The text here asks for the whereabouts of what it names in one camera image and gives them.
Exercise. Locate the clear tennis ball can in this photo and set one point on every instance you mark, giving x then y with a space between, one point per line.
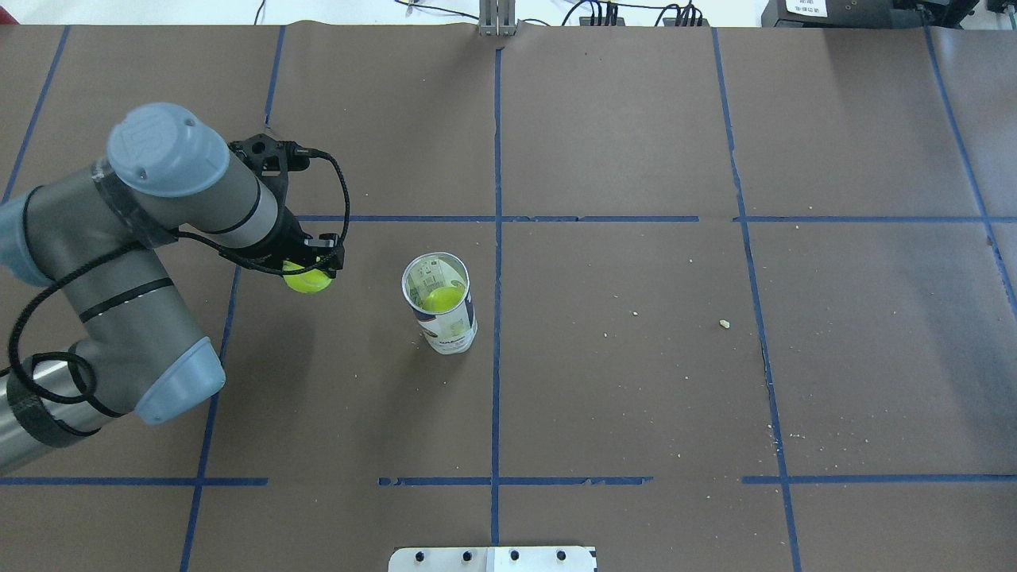
437 286

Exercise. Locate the white pedestal column base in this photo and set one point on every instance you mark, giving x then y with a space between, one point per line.
517 558

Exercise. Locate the aluminium frame post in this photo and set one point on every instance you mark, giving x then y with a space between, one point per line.
497 18

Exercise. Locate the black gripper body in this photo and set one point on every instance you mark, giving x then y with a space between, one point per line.
291 236

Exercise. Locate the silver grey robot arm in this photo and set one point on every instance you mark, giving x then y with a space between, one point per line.
109 334

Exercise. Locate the black computer box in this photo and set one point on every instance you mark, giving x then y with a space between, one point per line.
839 15

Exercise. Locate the tennis ball inside can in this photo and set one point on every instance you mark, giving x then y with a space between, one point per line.
442 299

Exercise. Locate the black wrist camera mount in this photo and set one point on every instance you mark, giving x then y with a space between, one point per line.
271 160

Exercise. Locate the yellow tennis ball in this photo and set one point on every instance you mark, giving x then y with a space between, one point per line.
306 281

